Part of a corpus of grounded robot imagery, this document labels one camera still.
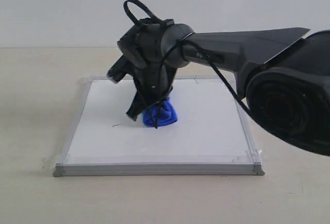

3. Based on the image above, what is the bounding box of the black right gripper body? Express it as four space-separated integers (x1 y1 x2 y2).
133 63 177 105

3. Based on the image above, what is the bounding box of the blue cloth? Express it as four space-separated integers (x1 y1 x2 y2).
142 98 178 127

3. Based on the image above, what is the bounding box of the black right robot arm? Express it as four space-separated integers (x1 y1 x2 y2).
118 24 329 156

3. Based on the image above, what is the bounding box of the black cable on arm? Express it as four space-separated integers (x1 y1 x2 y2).
123 0 255 129

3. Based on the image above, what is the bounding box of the white board with aluminium frame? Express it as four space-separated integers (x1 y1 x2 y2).
53 76 264 177

